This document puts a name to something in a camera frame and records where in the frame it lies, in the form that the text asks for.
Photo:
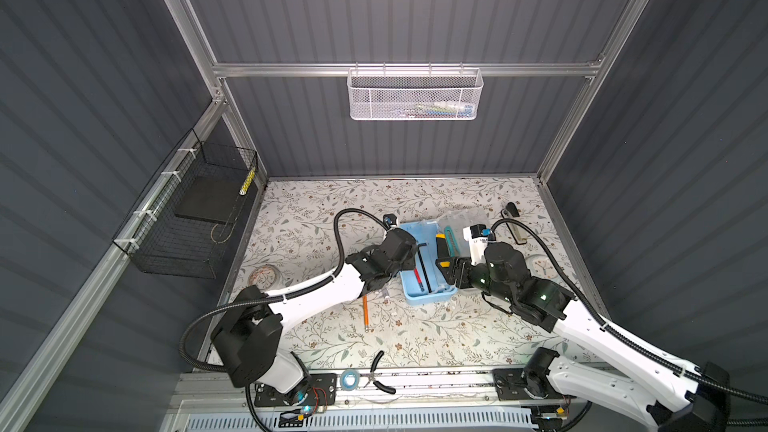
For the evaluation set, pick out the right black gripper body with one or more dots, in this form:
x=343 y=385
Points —
x=473 y=275

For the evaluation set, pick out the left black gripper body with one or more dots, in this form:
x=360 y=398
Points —
x=408 y=264

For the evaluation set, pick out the teal utility knife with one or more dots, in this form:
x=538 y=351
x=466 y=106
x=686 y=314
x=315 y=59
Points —
x=451 y=241

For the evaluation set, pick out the yellow black utility knife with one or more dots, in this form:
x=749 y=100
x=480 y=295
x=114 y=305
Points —
x=443 y=255

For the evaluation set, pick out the blue plastic tool box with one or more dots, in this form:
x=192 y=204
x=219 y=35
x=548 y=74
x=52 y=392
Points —
x=424 y=283

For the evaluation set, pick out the black hex key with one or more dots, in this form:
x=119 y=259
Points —
x=423 y=266

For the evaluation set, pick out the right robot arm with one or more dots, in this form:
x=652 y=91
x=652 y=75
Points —
x=646 y=384

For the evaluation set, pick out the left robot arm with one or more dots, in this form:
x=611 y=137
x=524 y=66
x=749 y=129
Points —
x=249 y=336

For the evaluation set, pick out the orange long screwdriver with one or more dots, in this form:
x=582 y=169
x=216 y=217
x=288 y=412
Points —
x=366 y=316

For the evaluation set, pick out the black silver stapler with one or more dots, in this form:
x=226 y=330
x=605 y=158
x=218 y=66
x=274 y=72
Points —
x=510 y=211

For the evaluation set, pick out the clear tape roll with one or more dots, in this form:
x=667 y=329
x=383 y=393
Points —
x=265 y=276

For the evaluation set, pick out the blue tape roll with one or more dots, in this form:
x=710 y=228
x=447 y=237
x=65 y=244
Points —
x=349 y=380

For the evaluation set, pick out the white ventilated front panel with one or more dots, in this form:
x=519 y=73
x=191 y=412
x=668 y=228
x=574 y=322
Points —
x=492 y=418

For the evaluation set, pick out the black foam pad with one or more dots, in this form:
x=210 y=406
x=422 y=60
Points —
x=209 y=199

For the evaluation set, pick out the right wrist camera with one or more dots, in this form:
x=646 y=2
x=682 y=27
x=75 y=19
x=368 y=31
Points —
x=477 y=237

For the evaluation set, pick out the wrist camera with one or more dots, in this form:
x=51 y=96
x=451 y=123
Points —
x=477 y=237
x=391 y=221

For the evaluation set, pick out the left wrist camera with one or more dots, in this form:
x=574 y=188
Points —
x=391 y=221

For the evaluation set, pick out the black handled pliers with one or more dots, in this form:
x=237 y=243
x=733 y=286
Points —
x=373 y=376

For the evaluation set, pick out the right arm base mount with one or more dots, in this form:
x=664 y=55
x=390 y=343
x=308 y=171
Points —
x=513 y=384

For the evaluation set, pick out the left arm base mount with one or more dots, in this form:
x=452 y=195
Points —
x=319 y=389

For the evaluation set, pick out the white wire wall basket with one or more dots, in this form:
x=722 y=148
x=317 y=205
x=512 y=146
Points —
x=414 y=93

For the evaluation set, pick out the black wire wall basket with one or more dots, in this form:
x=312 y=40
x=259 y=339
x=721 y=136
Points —
x=157 y=242

